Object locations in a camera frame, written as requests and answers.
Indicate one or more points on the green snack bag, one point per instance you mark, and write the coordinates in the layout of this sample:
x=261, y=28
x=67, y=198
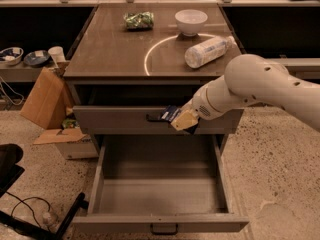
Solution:
x=139, y=21

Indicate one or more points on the grey open bottom drawer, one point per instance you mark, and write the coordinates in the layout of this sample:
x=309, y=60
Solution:
x=161, y=184

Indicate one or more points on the green snack packet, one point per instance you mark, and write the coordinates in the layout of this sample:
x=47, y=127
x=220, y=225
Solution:
x=69, y=123

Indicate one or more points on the grey middle drawer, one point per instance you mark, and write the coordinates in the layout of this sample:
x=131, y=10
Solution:
x=145, y=120

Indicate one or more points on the dark blue rxbar wrapper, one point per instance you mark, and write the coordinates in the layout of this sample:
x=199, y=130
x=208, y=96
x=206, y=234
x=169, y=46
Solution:
x=170, y=113

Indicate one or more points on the dark blue plate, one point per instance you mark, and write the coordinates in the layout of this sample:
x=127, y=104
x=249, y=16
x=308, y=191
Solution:
x=37, y=58

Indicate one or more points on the brown cardboard box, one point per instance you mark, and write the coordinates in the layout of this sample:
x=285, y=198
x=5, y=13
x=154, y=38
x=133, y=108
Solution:
x=49, y=101

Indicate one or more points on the blue patterned bowl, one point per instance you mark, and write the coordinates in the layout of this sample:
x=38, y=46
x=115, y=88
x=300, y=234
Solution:
x=11, y=56

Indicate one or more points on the clear plastic water bottle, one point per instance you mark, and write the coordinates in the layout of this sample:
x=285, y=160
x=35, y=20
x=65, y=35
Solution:
x=208, y=51

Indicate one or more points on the white bowl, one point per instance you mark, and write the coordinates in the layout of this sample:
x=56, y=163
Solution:
x=190, y=21

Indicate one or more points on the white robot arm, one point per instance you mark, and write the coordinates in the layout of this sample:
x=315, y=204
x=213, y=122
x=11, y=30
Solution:
x=250, y=79

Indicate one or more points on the white cardboard box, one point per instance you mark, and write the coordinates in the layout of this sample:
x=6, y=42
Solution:
x=71, y=143

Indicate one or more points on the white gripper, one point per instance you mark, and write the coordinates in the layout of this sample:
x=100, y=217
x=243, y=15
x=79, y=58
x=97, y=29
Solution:
x=200, y=104

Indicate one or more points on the grey drawer cabinet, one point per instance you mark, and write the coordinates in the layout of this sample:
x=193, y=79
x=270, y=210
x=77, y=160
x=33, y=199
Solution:
x=113, y=66

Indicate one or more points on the white paper cup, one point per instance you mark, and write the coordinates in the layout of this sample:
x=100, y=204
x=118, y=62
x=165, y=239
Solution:
x=57, y=54

